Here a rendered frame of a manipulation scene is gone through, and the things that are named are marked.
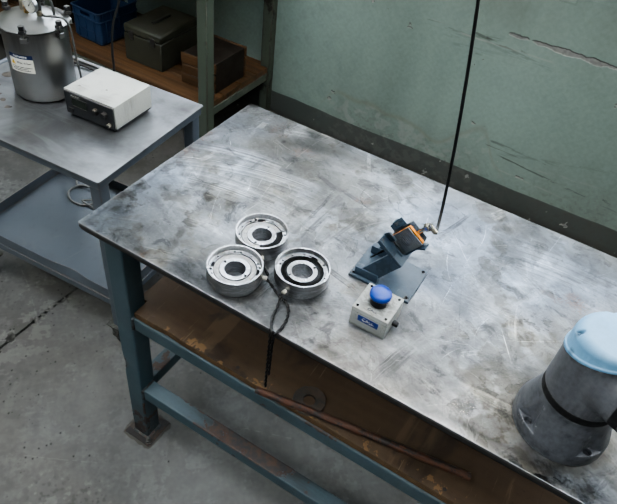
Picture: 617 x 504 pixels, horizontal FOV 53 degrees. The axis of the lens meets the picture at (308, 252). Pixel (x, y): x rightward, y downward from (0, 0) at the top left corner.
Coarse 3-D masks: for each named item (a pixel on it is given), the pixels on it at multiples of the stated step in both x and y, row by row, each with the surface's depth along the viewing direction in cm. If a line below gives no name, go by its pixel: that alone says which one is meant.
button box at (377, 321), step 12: (360, 300) 109; (372, 300) 108; (396, 300) 110; (360, 312) 107; (372, 312) 107; (384, 312) 107; (396, 312) 108; (360, 324) 109; (372, 324) 107; (384, 324) 106; (396, 324) 109; (384, 336) 108
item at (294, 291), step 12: (288, 252) 117; (300, 252) 118; (312, 252) 117; (276, 264) 113; (300, 264) 116; (312, 264) 116; (324, 264) 116; (276, 276) 112; (312, 276) 114; (324, 276) 114; (288, 288) 111; (300, 288) 110; (312, 288) 111; (324, 288) 113
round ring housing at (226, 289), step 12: (216, 252) 115; (228, 252) 116; (240, 252) 117; (252, 252) 116; (228, 264) 114; (240, 264) 115; (228, 276) 112; (240, 276) 112; (216, 288) 110; (228, 288) 109; (240, 288) 109; (252, 288) 111
